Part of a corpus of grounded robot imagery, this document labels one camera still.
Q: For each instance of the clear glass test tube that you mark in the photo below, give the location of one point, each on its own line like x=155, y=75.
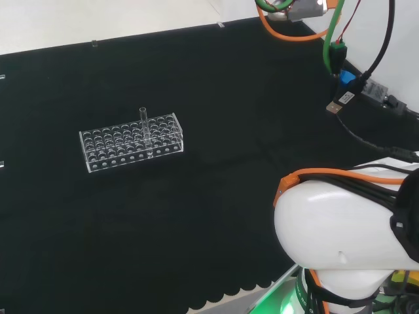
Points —
x=144, y=127

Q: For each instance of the clear acrylic test tube rack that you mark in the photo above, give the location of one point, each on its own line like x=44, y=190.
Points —
x=111, y=144

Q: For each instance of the black bench cloth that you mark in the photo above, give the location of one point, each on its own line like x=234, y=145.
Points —
x=229, y=163

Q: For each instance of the blue connector block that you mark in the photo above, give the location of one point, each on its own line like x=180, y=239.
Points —
x=347, y=79

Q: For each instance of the green terminal connector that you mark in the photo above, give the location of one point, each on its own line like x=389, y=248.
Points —
x=338, y=54

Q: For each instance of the grey adapter box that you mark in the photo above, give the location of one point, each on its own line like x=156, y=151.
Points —
x=375, y=90

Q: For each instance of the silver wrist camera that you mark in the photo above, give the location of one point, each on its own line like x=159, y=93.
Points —
x=304, y=10

